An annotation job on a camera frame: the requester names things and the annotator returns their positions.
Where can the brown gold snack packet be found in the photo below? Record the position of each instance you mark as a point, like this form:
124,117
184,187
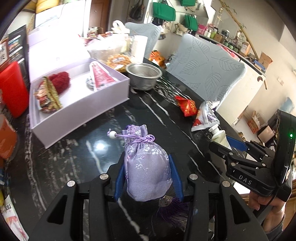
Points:
47,97

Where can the white open gift box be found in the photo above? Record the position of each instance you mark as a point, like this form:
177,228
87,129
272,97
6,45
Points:
51,54

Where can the red plastic container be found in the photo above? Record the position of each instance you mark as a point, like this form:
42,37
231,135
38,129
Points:
15,93

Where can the grey leaf-pattern chair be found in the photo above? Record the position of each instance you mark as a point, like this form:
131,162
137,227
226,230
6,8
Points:
151,31
207,69

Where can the person's right hand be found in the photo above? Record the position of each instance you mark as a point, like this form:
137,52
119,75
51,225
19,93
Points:
276,214

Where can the orange snack bag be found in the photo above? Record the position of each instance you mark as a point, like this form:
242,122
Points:
157,58

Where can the white paper roll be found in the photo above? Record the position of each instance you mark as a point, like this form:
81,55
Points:
138,49

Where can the metal bowl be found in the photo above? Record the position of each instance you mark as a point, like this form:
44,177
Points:
143,76

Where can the lilac drawstring sachet pouch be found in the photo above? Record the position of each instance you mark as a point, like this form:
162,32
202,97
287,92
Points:
148,174

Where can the pink triangular packet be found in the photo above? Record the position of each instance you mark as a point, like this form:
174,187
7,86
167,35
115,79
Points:
100,78

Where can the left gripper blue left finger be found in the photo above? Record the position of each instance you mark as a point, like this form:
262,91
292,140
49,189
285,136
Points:
119,184

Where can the black coffee bag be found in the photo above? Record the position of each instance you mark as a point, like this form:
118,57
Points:
18,51

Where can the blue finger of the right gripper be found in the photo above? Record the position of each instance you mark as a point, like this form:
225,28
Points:
239,145

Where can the near grey leaf-pattern chair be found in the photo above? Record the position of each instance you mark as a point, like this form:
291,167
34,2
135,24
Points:
207,69

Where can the green tote bag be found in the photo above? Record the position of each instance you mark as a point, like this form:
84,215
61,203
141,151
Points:
163,11

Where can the red knitted soft item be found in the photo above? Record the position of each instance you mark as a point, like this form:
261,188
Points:
61,81

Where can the far grey leaf-pattern chair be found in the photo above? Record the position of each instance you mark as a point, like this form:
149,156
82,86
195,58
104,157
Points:
151,31

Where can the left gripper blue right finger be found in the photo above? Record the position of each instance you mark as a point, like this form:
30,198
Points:
177,181

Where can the silver purple chip bag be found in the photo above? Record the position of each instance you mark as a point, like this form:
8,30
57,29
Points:
205,116

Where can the red snack packet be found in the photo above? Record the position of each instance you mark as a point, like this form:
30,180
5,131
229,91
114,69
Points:
187,106

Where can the clear bag of waffles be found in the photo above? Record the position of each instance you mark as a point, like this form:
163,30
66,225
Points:
114,51

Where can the cream hand cream tube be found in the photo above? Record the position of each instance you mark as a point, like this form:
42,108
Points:
219,136

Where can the cardboard box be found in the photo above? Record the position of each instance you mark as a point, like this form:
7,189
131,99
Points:
265,60

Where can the brown door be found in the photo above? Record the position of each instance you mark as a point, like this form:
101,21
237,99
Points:
99,13

